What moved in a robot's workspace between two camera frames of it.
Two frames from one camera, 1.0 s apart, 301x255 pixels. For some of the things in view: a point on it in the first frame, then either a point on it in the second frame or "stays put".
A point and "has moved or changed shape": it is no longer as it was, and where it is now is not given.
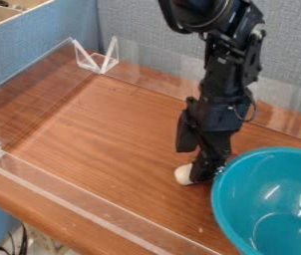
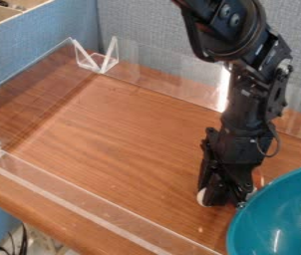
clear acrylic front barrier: x=129 y=225 stays put
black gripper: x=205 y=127 -> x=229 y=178
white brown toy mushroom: x=182 y=173 -> x=200 y=196
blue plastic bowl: x=265 y=199 has moved or changed shape
